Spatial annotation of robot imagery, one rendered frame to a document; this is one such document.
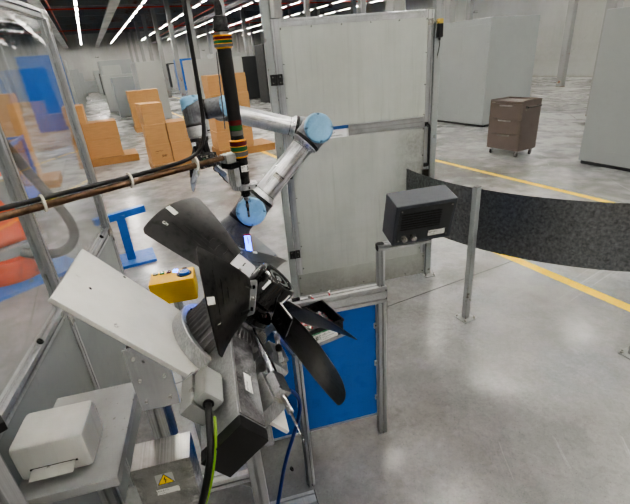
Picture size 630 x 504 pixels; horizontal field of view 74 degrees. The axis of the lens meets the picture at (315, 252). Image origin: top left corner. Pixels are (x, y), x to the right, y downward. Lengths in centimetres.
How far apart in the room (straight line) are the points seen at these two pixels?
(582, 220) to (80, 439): 251
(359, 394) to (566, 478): 97
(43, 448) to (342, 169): 247
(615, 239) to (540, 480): 133
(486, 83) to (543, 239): 815
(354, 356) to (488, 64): 928
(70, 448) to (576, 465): 205
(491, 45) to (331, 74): 793
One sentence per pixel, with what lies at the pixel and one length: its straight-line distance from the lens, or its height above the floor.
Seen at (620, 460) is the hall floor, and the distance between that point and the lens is 255.
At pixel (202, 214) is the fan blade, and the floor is 139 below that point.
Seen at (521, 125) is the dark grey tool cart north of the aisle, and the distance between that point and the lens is 776.
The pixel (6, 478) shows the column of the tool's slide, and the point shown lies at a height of 108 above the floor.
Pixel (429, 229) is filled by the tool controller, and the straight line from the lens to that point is 177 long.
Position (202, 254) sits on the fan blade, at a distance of 89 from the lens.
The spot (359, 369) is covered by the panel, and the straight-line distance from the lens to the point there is 205.
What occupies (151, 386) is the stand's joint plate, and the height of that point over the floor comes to 103.
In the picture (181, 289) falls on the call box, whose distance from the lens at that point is 162.
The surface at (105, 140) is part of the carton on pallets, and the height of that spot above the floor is 49.
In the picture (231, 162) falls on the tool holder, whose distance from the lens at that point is 110.
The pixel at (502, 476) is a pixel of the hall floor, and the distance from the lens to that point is 230.
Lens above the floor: 177
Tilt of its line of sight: 25 degrees down
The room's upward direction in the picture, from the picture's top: 5 degrees counter-clockwise
